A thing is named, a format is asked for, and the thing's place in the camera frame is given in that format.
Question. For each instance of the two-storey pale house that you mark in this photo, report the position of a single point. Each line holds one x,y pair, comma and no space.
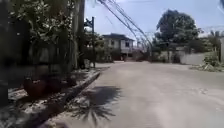
118,45

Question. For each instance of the row of leafy trees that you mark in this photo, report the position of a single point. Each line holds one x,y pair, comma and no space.
50,30

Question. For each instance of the raised dirt verge with kerb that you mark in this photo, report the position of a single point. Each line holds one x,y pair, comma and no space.
33,106

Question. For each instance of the green bush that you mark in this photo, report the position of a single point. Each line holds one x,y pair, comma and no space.
212,59

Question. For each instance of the reddish plant pot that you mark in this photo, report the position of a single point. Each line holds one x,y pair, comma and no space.
34,87

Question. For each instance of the dark pole with sign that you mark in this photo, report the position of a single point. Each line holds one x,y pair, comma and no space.
92,43

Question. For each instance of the heap of cut branches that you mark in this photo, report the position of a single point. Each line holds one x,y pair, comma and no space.
208,67

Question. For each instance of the grey paved road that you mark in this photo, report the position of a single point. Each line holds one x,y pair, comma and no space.
150,96

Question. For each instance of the large dark tree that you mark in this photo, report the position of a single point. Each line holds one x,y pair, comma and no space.
175,30

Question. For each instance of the pale boundary wall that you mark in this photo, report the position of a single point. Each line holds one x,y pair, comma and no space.
193,58

